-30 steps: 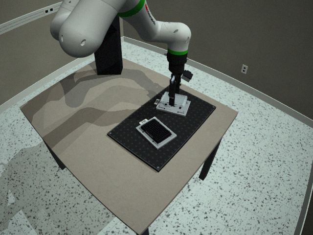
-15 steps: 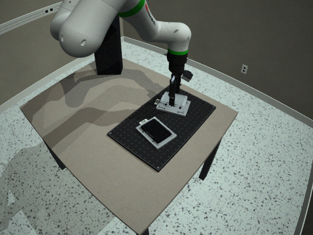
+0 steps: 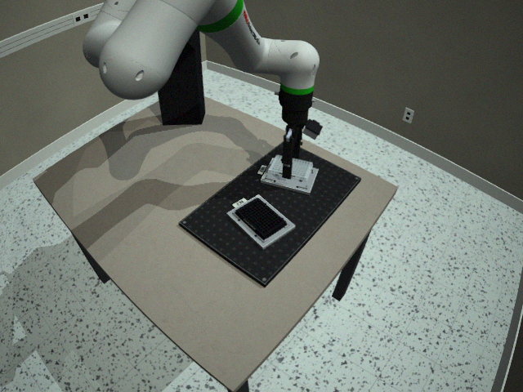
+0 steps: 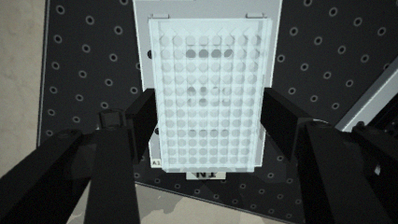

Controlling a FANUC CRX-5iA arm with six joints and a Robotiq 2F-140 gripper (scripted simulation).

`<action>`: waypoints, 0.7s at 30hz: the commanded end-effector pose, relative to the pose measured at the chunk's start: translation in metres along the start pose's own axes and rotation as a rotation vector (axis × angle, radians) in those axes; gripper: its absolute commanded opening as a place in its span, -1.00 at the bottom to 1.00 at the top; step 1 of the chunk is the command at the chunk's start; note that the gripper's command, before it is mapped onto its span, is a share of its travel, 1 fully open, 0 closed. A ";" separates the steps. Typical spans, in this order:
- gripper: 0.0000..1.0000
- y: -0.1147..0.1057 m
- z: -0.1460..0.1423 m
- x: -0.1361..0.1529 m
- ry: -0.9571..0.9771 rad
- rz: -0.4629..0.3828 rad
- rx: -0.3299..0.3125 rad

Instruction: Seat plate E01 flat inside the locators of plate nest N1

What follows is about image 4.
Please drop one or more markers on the white rectangular frame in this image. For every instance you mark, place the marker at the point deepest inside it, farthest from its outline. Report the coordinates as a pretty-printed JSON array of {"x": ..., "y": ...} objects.
[{"x": 375, "y": 98}]

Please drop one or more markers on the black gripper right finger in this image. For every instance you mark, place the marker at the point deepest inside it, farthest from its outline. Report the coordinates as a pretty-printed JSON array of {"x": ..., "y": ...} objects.
[{"x": 336, "y": 169}]

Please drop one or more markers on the white multi-well plate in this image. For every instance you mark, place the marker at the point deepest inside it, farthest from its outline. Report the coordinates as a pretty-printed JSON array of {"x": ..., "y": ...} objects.
[{"x": 210, "y": 123}]

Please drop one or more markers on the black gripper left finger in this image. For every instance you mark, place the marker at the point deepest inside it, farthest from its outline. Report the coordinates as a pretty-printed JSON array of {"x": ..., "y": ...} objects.
[{"x": 45, "y": 187}]

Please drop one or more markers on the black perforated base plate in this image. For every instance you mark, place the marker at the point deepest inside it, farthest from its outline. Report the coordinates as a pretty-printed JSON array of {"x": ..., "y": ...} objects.
[{"x": 329, "y": 53}]

